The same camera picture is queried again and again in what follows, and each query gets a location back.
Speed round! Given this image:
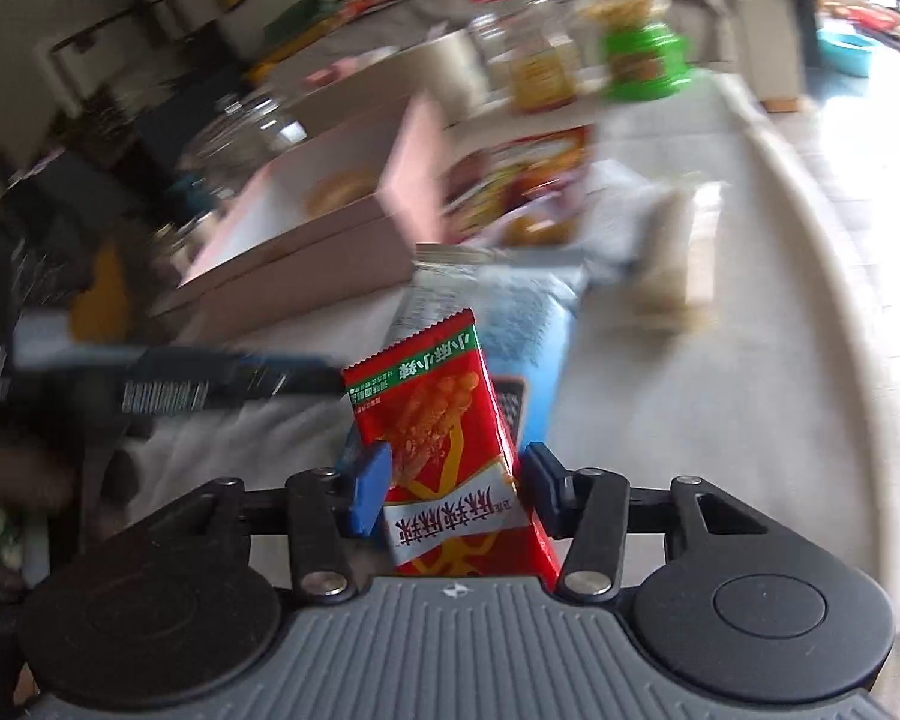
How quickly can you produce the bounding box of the clear glass jar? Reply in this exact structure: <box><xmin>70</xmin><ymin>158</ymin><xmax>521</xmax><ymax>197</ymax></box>
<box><xmin>184</xmin><ymin>86</ymin><xmax>305</xmax><ymax>196</ymax></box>

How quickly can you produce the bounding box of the red snack packet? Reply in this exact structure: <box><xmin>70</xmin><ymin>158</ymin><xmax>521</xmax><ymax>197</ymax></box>
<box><xmin>343</xmin><ymin>309</ymin><xmax>563</xmax><ymax>593</ymax></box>

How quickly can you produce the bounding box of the clear oat snack packet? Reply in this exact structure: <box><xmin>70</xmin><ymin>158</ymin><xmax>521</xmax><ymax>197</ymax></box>
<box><xmin>634</xmin><ymin>184</ymin><xmax>725</xmax><ymax>335</ymax></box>

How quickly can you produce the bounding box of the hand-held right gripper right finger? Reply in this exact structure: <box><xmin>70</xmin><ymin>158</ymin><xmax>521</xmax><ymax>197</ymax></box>
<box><xmin>520</xmin><ymin>441</ymin><xmax>794</xmax><ymax>607</ymax></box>

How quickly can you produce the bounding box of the green label plastic jar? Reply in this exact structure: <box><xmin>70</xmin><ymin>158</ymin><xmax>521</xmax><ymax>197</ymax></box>
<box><xmin>570</xmin><ymin>0</ymin><xmax>695</xmax><ymax>102</ymax></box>

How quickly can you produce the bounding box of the pink cardboard box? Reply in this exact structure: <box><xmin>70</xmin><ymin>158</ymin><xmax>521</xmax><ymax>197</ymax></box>
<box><xmin>150</xmin><ymin>94</ymin><xmax>451</xmax><ymax>346</ymax></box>

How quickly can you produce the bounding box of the red lid plastic jar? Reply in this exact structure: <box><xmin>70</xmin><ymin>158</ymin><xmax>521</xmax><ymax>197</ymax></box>
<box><xmin>469</xmin><ymin>0</ymin><xmax>582</xmax><ymax>113</ymax></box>

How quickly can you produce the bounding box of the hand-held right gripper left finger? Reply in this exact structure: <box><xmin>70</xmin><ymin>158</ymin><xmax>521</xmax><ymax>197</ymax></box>
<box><xmin>131</xmin><ymin>441</ymin><xmax>395</xmax><ymax>607</ymax></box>

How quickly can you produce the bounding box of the blue white snack bag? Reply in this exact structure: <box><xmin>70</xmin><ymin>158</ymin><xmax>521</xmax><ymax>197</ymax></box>
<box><xmin>401</xmin><ymin>244</ymin><xmax>593</xmax><ymax>451</ymax></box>

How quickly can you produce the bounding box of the yellow cloth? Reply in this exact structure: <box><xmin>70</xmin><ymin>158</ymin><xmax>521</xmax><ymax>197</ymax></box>
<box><xmin>71</xmin><ymin>240</ymin><xmax>132</xmax><ymax>342</ymax></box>

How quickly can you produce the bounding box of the grey sofa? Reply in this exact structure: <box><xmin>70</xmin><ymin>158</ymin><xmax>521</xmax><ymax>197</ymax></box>
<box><xmin>270</xmin><ymin>0</ymin><xmax>807</xmax><ymax>128</ymax></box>

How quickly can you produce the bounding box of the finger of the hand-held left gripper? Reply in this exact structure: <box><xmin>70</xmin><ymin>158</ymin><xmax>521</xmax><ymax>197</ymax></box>
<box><xmin>120</xmin><ymin>349</ymin><xmax>346</xmax><ymax>415</ymax></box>

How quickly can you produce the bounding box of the blue basin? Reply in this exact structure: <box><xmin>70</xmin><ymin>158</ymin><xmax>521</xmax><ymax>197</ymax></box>
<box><xmin>821</xmin><ymin>30</ymin><xmax>878</xmax><ymax>80</ymax></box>

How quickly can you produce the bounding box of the red orange snack box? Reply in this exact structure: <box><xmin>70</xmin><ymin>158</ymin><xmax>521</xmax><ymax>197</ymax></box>
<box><xmin>446</xmin><ymin>126</ymin><xmax>593</xmax><ymax>245</ymax></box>

